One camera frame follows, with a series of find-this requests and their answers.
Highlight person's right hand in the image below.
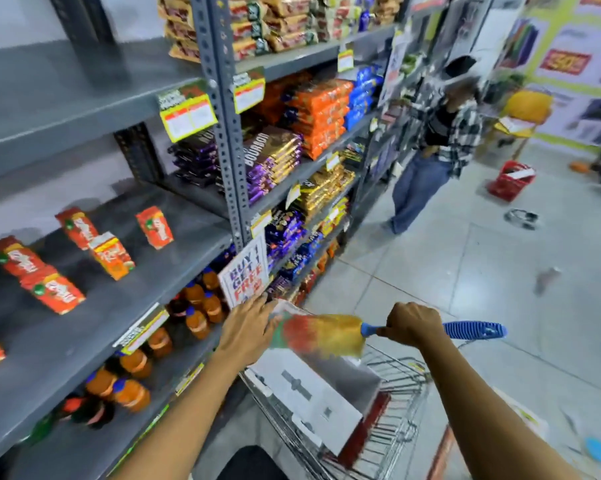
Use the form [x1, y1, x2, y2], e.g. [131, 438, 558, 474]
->
[377, 302, 449, 350]

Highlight person's left hand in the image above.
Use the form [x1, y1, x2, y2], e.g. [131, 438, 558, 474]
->
[219, 293, 282, 368]

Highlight colourful feather duster blue handle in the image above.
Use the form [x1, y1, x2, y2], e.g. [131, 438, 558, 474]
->
[270, 314, 508, 358]

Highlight person's left forearm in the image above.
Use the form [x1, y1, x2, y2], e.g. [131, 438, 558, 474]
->
[112, 345, 254, 480]

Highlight person's right forearm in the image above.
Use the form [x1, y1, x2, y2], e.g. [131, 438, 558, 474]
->
[417, 334, 583, 480]

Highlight white promo sign red print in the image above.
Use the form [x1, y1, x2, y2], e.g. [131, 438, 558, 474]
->
[218, 237, 271, 310]

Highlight row of orange drink bottles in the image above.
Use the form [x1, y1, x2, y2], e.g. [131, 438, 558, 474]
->
[83, 267, 227, 414]

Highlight stack of blue purple packets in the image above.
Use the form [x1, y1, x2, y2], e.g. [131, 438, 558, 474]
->
[265, 209, 307, 261]

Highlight white cardboard box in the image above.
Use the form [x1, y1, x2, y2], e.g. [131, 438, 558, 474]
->
[247, 345, 382, 456]

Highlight red flat box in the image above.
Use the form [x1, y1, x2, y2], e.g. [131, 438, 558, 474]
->
[337, 392, 392, 469]

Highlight yellow shelf edge label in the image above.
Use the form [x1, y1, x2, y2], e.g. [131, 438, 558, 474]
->
[113, 304, 171, 356]

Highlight stack of gold packets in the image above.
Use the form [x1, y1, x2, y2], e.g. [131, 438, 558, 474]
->
[297, 164, 357, 221]

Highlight person's black trousers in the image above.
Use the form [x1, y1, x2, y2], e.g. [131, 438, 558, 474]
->
[217, 445, 277, 480]

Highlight stack of brown purple packets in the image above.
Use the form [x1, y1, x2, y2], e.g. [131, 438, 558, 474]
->
[243, 126, 304, 206]

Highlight orange yellow packet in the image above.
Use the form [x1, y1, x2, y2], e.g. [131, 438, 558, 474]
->
[88, 232, 136, 282]

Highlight black object on floor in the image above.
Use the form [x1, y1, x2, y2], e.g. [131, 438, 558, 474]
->
[504, 208, 539, 231]

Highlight stack of dark purple packets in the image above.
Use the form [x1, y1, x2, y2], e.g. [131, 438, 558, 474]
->
[168, 129, 222, 189]

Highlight red shopping basket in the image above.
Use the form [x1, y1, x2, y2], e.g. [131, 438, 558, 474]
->
[487, 160, 537, 203]

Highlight grey perforated shelf upright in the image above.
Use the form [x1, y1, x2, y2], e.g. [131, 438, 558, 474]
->
[190, 0, 255, 250]

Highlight stack of orange biscuit packets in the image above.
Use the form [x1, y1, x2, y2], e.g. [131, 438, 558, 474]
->
[258, 71, 354, 161]

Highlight dark bottles with red labels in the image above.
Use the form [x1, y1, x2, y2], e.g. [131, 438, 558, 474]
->
[56, 395, 116, 430]

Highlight yellow red price label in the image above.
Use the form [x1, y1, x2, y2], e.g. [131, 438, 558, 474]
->
[232, 67, 267, 115]
[157, 79, 219, 144]

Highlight stack of blue biscuit packets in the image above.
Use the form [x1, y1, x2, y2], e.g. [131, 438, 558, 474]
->
[344, 65, 385, 131]

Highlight yellow chair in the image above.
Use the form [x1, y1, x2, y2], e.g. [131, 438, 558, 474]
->
[494, 89, 554, 141]

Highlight grey metal shelf unit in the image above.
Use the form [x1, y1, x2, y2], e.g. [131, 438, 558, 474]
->
[0, 0, 236, 480]

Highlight stack of brown biscuit packets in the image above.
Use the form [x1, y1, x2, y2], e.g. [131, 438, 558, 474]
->
[158, 0, 407, 64]

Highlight metal wire shopping cart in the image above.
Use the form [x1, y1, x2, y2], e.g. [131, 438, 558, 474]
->
[238, 340, 433, 480]

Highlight wall poster with red label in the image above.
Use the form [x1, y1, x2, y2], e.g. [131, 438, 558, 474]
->
[495, 0, 601, 148]

